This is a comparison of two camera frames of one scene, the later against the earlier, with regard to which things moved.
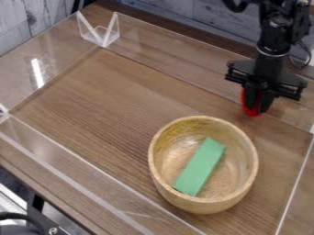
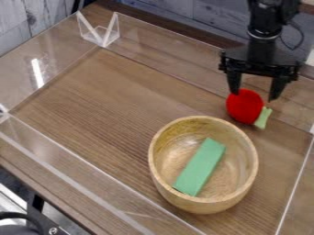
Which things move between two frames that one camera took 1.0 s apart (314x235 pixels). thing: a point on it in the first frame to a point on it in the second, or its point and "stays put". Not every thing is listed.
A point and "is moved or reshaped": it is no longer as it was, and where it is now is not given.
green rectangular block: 200,167 stays put
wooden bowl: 232,177 stays put
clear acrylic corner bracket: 101,36 stays put
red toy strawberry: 251,112 is moved or reshaped
